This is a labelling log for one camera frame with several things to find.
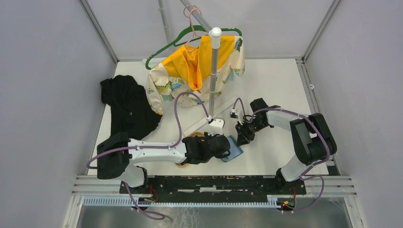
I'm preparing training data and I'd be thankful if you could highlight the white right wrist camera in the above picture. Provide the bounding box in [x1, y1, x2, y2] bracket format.
[230, 108, 244, 125]

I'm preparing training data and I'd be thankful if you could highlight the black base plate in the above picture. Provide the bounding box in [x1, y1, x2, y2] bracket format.
[119, 176, 307, 203]

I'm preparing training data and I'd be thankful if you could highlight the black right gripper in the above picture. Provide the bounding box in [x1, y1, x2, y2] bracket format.
[235, 118, 267, 147]

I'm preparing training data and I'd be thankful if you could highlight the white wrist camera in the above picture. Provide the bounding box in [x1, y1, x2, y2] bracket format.
[208, 117, 225, 135]
[230, 108, 244, 125]

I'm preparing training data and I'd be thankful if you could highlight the black garment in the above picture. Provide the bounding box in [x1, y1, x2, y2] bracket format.
[100, 75, 162, 140]

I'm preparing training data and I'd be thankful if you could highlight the yellow box of cards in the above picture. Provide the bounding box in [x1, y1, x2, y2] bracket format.
[175, 132, 204, 168]

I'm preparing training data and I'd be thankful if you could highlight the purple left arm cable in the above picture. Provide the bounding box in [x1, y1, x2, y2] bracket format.
[86, 92, 212, 221]

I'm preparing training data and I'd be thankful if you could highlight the white clothes rack stand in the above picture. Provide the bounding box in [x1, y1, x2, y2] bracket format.
[149, 0, 239, 122]

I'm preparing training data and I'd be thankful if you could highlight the white slotted cable duct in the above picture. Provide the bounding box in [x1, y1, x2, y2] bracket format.
[82, 196, 280, 209]

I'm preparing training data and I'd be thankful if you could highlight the pink clothes hanger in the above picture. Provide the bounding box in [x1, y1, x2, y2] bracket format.
[183, 4, 202, 46]

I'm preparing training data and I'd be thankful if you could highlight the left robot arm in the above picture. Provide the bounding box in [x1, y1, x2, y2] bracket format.
[94, 132, 231, 194]

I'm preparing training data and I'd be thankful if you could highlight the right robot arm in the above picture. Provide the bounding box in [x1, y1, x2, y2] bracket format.
[235, 98, 337, 194]

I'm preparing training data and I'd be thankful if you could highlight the green clothes hanger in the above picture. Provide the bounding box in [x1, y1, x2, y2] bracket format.
[144, 25, 242, 70]

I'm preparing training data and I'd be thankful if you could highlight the yellow dinosaur print shirt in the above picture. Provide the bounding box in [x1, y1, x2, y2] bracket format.
[145, 36, 245, 115]

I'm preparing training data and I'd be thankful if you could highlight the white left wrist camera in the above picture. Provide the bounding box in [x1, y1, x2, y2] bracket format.
[208, 117, 225, 135]

